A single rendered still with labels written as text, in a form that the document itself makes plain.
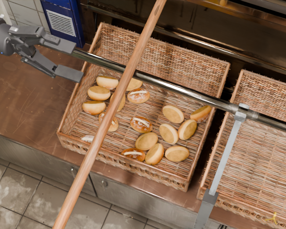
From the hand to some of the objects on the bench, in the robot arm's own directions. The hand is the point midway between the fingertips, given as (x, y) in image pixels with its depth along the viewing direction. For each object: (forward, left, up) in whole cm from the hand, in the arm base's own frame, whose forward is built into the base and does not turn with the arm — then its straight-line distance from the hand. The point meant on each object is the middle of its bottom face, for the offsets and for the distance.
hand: (73, 62), depth 120 cm
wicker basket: (+4, +29, -91) cm, 95 cm away
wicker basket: (+63, +32, -91) cm, 115 cm away
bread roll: (+8, +20, -89) cm, 92 cm away
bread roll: (-18, +26, -90) cm, 95 cm away
